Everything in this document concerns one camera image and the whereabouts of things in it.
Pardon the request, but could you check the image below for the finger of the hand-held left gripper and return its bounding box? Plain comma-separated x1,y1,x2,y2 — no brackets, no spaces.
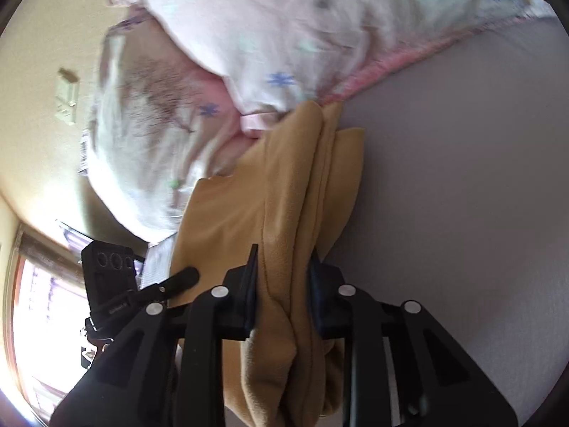
133,266,200,309

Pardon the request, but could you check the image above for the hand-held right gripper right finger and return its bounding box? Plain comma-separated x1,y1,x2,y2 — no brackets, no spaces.
309,254,519,427

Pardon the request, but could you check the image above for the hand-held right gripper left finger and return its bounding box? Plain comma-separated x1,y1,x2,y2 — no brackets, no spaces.
50,244,260,427

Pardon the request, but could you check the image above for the tan fleece garment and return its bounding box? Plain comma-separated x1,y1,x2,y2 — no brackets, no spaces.
170,100,366,427

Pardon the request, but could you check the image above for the white tree-print pillow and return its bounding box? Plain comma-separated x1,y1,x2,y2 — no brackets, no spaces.
78,13,285,246

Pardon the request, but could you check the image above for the grey bed sheet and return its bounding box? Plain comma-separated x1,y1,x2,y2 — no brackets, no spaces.
317,12,569,427

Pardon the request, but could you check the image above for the white floral blanket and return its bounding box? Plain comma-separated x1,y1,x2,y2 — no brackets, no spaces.
105,0,450,115

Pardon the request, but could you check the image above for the pink-edged printed blanket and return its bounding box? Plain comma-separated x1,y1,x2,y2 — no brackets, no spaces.
318,0,558,106

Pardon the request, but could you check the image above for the window with wooden frame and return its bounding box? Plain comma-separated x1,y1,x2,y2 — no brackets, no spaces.
8,219,149,425

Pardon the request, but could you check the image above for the cream wall light switch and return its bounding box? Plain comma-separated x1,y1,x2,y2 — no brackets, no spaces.
54,67,81,126

